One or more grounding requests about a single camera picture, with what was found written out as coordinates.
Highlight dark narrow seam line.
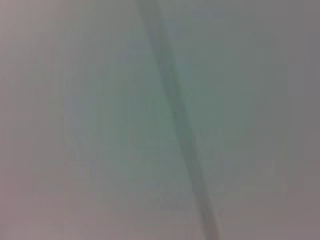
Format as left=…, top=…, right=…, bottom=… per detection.
left=136, top=0, right=225, bottom=240

